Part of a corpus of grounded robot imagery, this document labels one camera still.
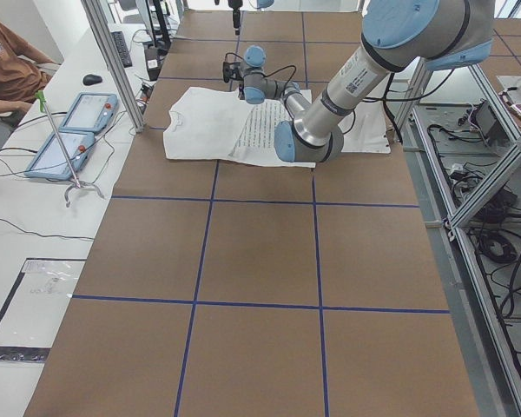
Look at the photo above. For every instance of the black computer mouse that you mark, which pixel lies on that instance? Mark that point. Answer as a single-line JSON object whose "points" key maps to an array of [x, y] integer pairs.
{"points": [[91, 79]]}

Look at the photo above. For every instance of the aluminium frame post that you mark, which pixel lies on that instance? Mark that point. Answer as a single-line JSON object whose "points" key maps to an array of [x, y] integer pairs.
{"points": [[99, 26]]}

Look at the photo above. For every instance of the seated person in brown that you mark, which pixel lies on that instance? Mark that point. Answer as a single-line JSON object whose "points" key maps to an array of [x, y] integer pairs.
{"points": [[20, 76]]}

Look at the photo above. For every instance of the white long-sleeve printed shirt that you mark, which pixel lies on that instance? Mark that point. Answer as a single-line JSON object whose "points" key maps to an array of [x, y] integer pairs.
{"points": [[207, 124]]}

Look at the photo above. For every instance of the black keyboard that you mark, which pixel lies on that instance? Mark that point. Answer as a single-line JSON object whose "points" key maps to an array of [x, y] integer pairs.
{"points": [[122, 48]]}

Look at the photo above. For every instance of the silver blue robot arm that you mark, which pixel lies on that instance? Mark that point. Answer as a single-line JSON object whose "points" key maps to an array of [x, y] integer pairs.
{"points": [[447, 34], [260, 4]]}

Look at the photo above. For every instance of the blue teach pendant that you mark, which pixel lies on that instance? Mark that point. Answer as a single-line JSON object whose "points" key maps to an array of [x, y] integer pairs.
{"points": [[50, 163], [90, 112]]}

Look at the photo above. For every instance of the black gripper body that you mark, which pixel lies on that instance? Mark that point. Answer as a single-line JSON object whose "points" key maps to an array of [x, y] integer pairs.
{"points": [[241, 88], [234, 17]]}

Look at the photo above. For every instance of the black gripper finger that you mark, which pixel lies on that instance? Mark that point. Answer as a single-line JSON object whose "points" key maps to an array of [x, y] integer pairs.
{"points": [[236, 16]]}

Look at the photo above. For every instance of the lower blue teach pendant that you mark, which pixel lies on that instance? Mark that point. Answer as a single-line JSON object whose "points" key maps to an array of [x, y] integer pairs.
{"points": [[50, 163]]}

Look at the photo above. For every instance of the clear plastic bag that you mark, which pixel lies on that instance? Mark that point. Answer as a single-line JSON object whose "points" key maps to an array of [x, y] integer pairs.
{"points": [[35, 306]]}

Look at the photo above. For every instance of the upper blue teach pendant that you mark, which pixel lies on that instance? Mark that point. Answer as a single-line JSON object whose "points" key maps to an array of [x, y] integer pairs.
{"points": [[90, 112]]}

